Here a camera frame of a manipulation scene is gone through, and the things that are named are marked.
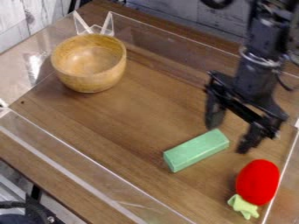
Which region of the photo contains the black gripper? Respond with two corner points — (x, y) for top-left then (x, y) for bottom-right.
(204, 70), (288, 154)

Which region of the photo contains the red plush strawberry toy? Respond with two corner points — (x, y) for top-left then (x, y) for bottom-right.
(228, 159), (280, 221)

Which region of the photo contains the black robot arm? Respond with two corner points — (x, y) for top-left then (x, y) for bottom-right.
(204, 0), (299, 153)

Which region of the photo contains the green rectangular block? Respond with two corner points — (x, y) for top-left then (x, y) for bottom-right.
(162, 129), (229, 172)

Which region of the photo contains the clear acrylic tray barrier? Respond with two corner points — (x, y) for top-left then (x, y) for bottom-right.
(0, 12), (299, 224)

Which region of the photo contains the wooden bowl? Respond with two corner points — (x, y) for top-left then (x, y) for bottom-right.
(50, 34), (126, 93)

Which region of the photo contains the black metal bracket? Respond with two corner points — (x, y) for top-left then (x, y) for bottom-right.
(25, 185), (65, 224)

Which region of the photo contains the black cable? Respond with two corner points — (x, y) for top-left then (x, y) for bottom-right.
(0, 199), (43, 224)

